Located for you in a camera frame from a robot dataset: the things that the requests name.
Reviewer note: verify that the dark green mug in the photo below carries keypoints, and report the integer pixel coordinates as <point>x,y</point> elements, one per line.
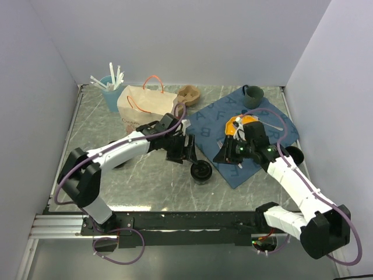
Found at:
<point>253,96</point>

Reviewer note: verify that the orange dotted plate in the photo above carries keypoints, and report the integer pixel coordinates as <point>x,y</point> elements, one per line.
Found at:
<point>246,119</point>

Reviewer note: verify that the black coffee cup lid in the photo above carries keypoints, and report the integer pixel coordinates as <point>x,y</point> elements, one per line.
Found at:
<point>204,171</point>

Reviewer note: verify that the blue plastic cup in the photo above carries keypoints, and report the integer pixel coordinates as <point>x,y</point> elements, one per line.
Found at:
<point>111,98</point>

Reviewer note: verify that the brown paper takeout bag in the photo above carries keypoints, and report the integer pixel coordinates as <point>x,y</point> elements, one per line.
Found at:
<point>138,105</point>

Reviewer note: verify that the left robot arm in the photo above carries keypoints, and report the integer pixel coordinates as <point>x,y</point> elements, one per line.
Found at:
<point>81,174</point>

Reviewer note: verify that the dark takeout coffee cup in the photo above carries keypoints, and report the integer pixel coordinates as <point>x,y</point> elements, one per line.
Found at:
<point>201,182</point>

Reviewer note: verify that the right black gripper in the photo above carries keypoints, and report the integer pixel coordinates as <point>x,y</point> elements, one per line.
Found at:
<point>227,152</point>

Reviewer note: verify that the blue letter-print cloth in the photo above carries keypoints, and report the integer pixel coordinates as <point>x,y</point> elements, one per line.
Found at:
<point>208,125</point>

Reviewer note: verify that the white wrapped straw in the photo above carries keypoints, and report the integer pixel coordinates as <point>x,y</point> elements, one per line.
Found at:
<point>112,75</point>
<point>118,77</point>
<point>97,83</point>

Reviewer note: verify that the black mounting base rail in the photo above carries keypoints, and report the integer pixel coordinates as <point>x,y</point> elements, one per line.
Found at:
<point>134,229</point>

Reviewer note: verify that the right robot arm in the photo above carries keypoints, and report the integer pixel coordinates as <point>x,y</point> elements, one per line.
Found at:
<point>321,226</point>

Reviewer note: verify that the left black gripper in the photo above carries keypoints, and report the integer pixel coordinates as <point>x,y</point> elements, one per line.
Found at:
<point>185,153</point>

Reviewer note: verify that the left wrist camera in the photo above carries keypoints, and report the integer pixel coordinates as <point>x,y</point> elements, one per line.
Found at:
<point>184,125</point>

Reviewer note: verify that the stack of black lids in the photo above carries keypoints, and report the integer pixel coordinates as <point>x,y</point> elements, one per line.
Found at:
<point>120,166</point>

